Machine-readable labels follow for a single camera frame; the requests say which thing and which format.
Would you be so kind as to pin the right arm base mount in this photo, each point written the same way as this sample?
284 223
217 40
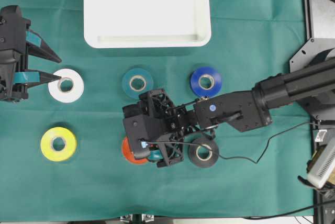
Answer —
319 25

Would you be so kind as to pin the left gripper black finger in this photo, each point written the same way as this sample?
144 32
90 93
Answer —
32 78
39 48

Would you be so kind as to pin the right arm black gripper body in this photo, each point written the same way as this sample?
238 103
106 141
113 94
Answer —
154 123

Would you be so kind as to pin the green table cloth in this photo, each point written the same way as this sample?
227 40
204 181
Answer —
257 173

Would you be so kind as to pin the black tape roll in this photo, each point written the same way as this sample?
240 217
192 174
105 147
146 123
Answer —
203 152

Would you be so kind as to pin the yellow tape roll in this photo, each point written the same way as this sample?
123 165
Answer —
47 140

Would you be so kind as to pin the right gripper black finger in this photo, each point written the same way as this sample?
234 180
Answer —
155 156

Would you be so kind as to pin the teal green tape roll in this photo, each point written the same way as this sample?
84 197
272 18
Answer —
137 81

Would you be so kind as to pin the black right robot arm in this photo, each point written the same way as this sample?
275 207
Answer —
243 110

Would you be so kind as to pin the white tape roll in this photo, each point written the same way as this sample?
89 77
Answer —
74 93

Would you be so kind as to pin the metal clamp at table edge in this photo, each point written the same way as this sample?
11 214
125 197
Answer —
137 218

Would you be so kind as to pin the white power adapter box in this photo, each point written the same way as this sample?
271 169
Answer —
323 167

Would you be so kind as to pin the red tape roll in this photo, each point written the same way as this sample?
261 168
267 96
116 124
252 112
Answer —
129 156

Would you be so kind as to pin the blue tape roll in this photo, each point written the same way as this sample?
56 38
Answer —
206 82

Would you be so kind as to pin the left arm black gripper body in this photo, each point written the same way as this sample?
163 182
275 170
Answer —
13 51

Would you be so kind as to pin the white plastic tray case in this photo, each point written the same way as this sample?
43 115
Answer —
146 23

